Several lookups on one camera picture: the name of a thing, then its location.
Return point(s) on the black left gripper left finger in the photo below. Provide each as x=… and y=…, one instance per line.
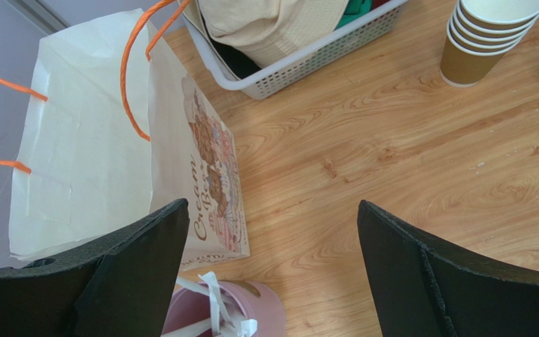
x=120, y=284

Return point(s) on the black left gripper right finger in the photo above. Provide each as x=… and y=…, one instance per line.
x=423, y=285

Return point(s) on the white paper bag orange handles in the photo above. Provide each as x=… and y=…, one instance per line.
x=100, y=126

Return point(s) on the pink plastic cup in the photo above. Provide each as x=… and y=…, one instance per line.
x=255, y=300

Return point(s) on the stack of paper cups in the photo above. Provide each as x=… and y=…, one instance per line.
x=478, y=35

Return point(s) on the white plastic basket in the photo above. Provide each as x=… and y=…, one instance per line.
x=298, y=65

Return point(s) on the green cloth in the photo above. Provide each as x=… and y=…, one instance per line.
x=354, y=10

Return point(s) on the beige bucket hat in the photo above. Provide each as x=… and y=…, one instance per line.
x=268, y=31

